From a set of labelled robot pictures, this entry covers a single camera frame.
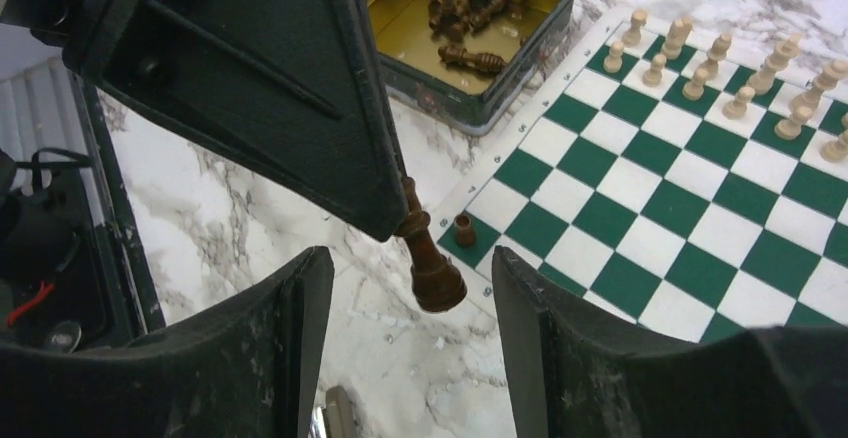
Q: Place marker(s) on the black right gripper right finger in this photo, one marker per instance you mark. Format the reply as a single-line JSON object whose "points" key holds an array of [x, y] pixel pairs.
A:
{"points": [[576, 370]]}

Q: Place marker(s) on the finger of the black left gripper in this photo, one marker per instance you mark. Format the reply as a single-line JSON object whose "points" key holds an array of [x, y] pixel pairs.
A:
{"points": [[289, 89]]}

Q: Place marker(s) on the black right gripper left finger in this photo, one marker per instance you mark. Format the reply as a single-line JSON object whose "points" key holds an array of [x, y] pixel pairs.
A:
{"points": [[245, 367]]}

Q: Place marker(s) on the dark brown rook corner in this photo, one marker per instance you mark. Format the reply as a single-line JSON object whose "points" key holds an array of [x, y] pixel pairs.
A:
{"points": [[464, 233]]}

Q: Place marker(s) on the gold tin with dark pieces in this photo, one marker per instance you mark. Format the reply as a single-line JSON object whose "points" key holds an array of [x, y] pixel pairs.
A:
{"points": [[462, 98]]}

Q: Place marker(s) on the dark chess pieces in tin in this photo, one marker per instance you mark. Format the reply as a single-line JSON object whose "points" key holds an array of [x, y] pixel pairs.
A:
{"points": [[455, 19]]}

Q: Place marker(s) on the green white chess board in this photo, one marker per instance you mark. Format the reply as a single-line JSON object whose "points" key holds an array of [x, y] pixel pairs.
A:
{"points": [[670, 241]]}

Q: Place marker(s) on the light wooden chess pieces row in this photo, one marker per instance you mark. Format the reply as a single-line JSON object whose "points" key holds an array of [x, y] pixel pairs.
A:
{"points": [[662, 117]]}

